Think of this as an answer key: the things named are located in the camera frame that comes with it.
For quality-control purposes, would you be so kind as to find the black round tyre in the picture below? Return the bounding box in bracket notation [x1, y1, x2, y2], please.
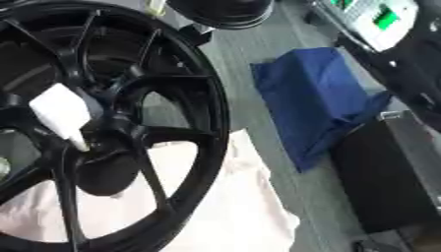
[165, 0, 278, 31]

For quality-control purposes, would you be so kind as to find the blue cloth-covered box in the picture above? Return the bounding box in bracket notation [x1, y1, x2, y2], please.
[249, 46, 395, 174]

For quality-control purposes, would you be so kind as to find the black spoked wheel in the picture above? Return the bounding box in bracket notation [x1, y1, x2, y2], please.
[0, 0, 233, 252]

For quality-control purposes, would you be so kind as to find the white pin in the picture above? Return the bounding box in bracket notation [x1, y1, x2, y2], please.
[28, 83, 95, 153]

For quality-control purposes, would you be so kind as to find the black case with silver edge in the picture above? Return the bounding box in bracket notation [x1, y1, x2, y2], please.
[331, 109, 441, 234]

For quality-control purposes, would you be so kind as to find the small black and white stand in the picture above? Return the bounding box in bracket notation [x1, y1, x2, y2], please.
[175, 24, 216, 47]

